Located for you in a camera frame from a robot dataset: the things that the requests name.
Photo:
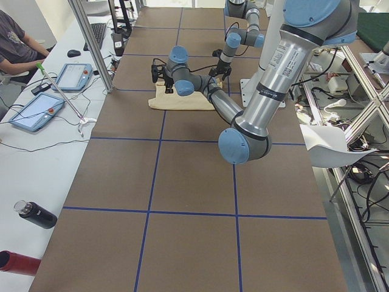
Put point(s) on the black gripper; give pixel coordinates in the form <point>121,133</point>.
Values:
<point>167,79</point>
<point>221,67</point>

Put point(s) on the cream long-sleeve printed shirt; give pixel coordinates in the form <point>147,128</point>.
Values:
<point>163,101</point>

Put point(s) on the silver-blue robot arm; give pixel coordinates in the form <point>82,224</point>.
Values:
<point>234,37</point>
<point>305,26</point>

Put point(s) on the black keyboard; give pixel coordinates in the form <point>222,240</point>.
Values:
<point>99,31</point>

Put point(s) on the far blue teach pendant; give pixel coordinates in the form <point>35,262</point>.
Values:
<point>73,77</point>

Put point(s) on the blue teach pendant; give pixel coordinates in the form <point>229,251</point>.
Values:
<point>73,77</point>
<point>38,112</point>

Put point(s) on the black computer mouse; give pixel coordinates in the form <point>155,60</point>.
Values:
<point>73,53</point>

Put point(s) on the metal rod green tip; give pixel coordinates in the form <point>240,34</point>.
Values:
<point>83,120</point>

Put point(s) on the near blue teach pendant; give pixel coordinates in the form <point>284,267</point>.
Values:
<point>38,112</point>

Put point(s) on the seated person grey shirt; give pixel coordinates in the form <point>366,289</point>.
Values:
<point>19,52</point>

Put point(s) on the black bottle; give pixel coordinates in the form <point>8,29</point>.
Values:
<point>35,214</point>

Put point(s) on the red bottle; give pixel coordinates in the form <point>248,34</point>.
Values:
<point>12,262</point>

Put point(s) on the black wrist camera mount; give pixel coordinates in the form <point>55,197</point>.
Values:
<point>217,53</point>
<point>157,72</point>

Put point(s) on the aluminium frame post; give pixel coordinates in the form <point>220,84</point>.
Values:
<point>90,40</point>

